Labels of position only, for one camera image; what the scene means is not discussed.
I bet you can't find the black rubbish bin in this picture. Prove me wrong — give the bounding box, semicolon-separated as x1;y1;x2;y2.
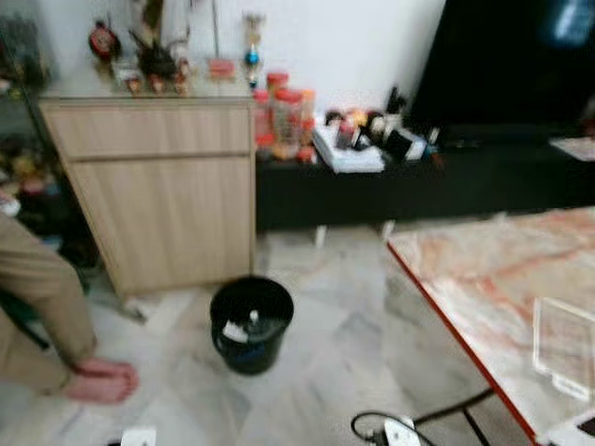
209;275;296;376

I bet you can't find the white crumpled paper trash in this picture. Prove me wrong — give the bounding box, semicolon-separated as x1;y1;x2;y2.
222;320;251;344

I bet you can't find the white pink booklet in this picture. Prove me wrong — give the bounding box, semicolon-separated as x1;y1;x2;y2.
549;137;595;162

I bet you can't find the clear acrylic tray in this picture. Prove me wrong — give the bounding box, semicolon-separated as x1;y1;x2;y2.
532;296;595;402

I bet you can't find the black television console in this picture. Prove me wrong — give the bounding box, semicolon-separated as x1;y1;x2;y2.
255;128;595;234

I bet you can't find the black television screen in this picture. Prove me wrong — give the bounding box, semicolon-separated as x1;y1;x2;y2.
408;0;595;133

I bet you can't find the small black box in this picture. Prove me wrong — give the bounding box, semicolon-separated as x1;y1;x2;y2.
383;127;428;162

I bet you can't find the white printed box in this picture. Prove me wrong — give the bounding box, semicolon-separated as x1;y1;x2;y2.
547;413;595;446

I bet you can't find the flat white box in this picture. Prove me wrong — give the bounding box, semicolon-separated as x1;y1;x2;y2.
312;123;386;176

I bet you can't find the red-lidded snack jar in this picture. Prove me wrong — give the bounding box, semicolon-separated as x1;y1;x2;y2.
252;89;273;151
271;87;305;155

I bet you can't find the orange-lidded snack jar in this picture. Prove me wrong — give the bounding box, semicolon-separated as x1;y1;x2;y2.
265;70;290;94

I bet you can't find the slim gold blue trophy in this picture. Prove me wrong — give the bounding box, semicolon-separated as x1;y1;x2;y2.
243;13;265;90

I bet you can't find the small red box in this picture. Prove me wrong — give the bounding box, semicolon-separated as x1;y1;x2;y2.
208;57;236;81

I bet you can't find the light wooden cabinet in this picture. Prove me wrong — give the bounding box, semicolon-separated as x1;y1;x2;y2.
38;91;258;300

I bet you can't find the dark spiky table ornament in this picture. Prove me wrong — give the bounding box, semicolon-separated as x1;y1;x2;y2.
129;27;183;81

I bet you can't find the person's bare foot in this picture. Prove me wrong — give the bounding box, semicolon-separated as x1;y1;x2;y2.
62;359;141;405

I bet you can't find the round red black ornament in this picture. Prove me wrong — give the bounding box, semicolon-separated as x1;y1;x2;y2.
89;20;123;67

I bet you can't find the person's leg in khaki trousers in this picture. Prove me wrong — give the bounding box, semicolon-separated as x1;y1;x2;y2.
0;213;99;392

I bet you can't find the glass display cabinet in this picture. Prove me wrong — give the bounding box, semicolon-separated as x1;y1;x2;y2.
0;7;103;272

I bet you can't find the black table leg frame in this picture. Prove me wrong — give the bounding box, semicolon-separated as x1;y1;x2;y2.
413;387;499;446

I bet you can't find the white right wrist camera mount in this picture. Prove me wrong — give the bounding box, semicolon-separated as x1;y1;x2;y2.
383;417;422;446

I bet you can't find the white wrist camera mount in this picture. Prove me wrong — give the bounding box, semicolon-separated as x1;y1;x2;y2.
120;426;158;446
383;417;422;446

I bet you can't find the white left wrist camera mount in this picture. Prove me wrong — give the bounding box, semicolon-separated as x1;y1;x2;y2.
120;426;158;446

